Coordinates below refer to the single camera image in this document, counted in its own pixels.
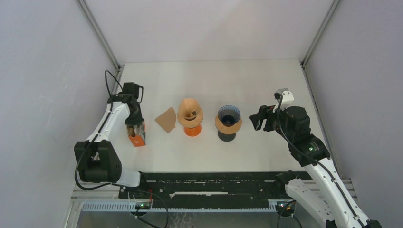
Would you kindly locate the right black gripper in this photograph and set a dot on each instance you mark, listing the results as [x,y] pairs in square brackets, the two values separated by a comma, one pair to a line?
[264,112]

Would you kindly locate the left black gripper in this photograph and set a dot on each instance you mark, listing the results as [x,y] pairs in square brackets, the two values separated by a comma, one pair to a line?
[137,121]

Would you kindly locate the orange coffee filter box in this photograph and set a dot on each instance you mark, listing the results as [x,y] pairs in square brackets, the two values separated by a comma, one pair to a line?
[137,135]

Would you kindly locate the brown paper coffee filter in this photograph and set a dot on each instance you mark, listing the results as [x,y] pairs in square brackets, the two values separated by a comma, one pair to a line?
[167,120]
[189,108]

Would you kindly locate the blue glass dripper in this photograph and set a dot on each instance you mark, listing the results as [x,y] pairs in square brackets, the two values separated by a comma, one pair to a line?
[229,115]

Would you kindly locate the red black carafe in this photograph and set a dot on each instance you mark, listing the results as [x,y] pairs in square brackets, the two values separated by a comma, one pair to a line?
[226,137]

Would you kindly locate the orange glass carafe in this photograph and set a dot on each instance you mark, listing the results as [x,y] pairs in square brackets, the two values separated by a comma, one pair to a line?
[192,132]

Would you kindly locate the wooden dripper ring holder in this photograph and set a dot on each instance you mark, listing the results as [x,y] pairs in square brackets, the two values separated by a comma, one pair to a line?
[190,123]

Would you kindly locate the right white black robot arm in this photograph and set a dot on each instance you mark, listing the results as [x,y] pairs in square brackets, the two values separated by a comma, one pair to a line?
[337,209]

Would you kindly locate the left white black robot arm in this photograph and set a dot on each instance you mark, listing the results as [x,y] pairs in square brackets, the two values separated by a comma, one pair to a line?
[97,159]

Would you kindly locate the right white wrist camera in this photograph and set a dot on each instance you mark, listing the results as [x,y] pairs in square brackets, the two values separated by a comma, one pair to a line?
[284,98]

